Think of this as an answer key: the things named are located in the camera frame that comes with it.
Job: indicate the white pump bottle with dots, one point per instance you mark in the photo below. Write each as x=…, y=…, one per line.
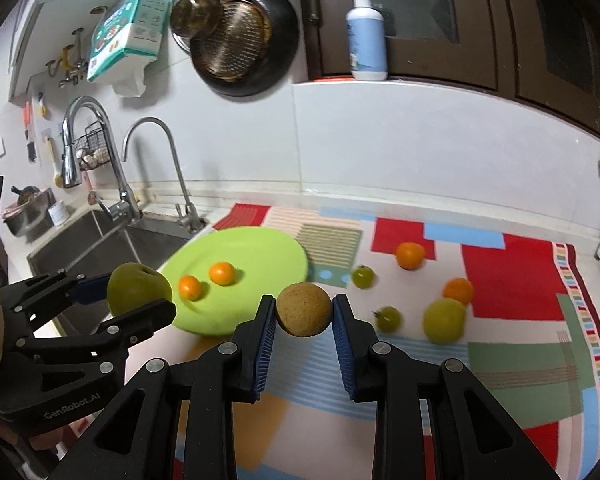
x=366, y=40

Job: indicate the large orange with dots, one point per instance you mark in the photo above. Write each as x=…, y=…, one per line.
x=459, y=291
x=410, y=255

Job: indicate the red hanging utensil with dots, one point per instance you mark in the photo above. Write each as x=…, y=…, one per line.
x=27, y=115

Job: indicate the small orange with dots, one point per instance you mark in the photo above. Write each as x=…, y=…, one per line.
x=190, y=287
x=222, y=273

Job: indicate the steel sink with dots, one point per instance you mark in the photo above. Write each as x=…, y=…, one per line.
x=145, y=245

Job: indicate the brass ladle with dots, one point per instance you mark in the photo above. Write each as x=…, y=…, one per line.
x=195, y=17

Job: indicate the steel pot with lid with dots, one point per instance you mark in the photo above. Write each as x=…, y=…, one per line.
x=27, y=210

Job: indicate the tissue pack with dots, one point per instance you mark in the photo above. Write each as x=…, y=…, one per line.
x=130, y=30

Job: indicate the slim gooseneck faucet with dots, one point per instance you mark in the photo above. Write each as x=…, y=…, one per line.
x=189, y=217

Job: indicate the metal wall hooks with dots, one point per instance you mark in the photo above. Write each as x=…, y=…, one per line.
x=67, y=62

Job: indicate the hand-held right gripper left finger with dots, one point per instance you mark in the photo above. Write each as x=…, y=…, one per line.
x=265, y=350

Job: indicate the black frying pan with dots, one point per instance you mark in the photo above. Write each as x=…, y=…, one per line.
x=282, y=35

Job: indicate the chrome pull-down faucet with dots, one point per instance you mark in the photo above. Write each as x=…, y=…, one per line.
x=126, y=197

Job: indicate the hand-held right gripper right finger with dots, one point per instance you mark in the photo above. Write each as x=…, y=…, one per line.
x=345, y=355

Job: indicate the colourful patterned mat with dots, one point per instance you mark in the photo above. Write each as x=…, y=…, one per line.
x=510, y=270

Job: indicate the green tomato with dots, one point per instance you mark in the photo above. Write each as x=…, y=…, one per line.
x=388, y=318
x=363, y=276

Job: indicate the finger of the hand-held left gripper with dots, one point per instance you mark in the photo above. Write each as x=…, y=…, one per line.
x=92, y=291
x=145, y=317

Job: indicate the green plate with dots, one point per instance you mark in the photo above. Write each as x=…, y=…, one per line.
x=260, y=255

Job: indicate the brass colander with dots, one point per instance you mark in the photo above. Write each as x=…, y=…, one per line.
x=235, y=35

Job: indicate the white garlic bulb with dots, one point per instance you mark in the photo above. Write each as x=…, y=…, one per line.
x=101, y=156
x=86, y=159

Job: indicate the person's left hand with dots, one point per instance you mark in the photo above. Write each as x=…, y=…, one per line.
x=45, y=442

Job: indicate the green pear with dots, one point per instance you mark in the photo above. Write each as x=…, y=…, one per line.
x=139, y=290
x=445, y=321

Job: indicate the dish brush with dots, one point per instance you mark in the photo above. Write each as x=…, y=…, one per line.
x=56, y=170

